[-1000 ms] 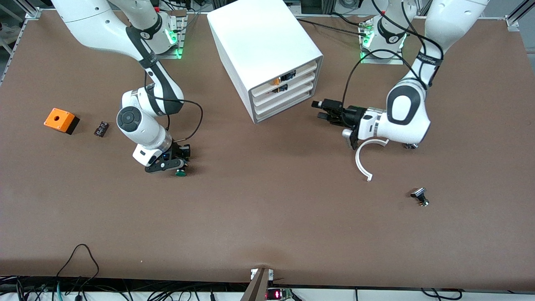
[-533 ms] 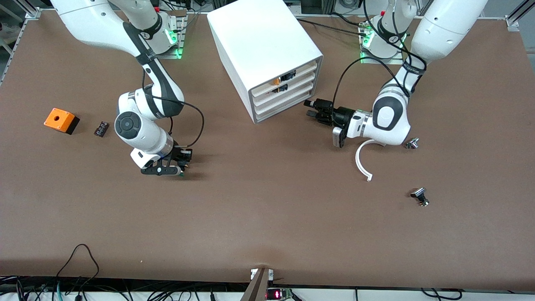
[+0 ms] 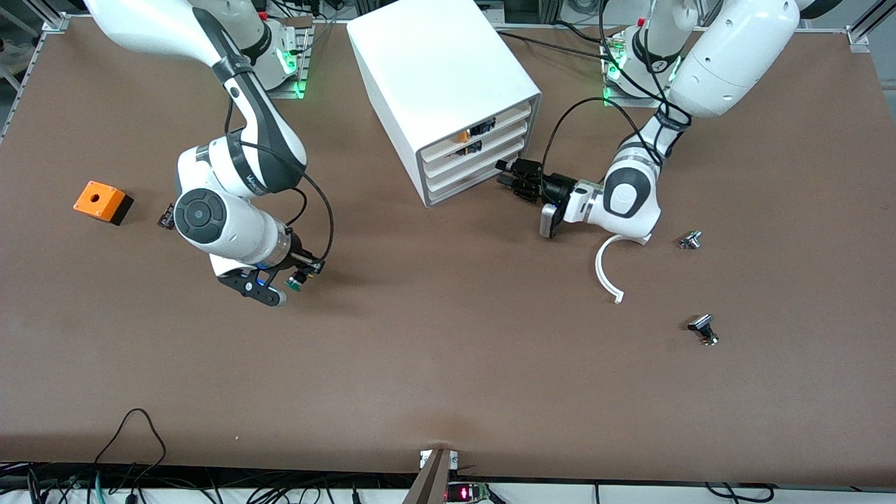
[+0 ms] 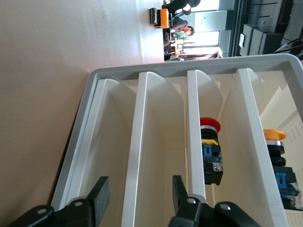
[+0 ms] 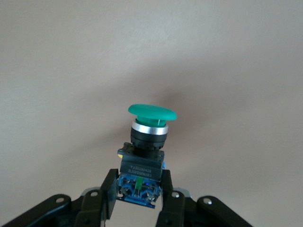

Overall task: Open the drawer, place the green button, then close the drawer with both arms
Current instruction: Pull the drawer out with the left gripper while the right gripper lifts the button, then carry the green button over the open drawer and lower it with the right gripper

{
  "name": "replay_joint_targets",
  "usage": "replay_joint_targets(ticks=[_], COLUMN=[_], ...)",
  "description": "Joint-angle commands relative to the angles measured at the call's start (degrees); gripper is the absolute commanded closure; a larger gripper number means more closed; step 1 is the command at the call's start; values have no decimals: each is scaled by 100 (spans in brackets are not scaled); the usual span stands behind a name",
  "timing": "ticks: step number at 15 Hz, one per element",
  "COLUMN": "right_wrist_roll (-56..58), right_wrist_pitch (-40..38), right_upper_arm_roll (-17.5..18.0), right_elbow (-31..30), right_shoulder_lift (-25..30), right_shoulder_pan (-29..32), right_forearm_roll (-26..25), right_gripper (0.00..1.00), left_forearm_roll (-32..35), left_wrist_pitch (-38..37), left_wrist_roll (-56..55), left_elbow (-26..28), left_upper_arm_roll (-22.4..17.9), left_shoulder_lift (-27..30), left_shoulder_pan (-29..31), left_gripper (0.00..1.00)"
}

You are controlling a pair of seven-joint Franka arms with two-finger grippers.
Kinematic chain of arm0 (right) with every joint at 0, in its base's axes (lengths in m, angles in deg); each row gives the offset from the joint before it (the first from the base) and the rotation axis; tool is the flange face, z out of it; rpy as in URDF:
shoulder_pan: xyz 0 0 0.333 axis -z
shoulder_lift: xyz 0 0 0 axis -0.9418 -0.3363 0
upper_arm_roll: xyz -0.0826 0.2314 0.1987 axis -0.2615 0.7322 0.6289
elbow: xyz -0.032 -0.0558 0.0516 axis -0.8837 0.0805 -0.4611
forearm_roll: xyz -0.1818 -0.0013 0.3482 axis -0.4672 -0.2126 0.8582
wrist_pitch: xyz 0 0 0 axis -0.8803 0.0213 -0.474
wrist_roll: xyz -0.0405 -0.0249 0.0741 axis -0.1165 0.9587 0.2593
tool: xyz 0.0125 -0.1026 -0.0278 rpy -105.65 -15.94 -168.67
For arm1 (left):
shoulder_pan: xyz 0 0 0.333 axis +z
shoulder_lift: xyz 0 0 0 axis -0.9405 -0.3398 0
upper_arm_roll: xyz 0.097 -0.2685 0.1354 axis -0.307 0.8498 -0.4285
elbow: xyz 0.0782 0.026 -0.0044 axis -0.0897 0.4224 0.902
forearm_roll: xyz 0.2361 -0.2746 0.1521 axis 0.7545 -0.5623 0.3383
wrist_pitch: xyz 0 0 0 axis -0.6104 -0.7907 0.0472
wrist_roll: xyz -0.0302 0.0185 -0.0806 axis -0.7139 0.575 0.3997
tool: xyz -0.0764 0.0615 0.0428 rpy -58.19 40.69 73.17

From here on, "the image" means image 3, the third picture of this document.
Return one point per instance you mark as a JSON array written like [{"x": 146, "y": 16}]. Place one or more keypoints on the small black part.
[
  {"x": 475, "y": 147},
  {"x": 483, "y": 129}
]

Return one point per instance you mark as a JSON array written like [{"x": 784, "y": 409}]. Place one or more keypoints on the white curved plastic arc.
[{"x": 599, "y": 266}]

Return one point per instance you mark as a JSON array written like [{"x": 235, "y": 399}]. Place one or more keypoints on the aluminium frame profile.
[
  {"x": 864, "y": 31},
  {"x": 56, "y": 17}
]

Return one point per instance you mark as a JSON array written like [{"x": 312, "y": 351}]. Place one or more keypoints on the device with red light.
[{"x": 465, "y": 493}]

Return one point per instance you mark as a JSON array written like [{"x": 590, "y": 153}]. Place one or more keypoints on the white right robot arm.
[{"x": 238, "y": 231}]

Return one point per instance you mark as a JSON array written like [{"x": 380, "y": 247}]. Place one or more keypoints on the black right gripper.
[{"x": 299, "y": 257}]

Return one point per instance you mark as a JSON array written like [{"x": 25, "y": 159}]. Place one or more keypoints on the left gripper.
[{"x": 556, "y": 187}]

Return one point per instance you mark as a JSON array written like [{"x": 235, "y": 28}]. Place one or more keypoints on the lower metal connector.
[{"x": 702, "y": 324}]

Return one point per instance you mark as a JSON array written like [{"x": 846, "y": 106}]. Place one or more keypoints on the orange button box, black base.
[{"x": 108, "y": 194}]

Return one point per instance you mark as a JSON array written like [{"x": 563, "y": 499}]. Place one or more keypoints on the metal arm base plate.
[
  {"x": 305, "y": 42},
  {"x": 616, "y": 98}
]

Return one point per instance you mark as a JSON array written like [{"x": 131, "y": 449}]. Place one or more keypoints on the brown camera mount post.
[{"x": 428, "y": 483}]

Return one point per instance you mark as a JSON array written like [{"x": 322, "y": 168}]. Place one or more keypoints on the small silver switch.
[{"x": 691, "y": 241}]

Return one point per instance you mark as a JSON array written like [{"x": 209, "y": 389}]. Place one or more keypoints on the dark cylindrical capacitor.
[{"x": 166, "y": 218}]

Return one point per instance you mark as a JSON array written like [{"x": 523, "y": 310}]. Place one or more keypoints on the green mushroom push button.
[{"x": 297, "y": 283}]

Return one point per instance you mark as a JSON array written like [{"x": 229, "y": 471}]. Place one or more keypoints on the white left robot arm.
[{"x": 735, "y": 56}]

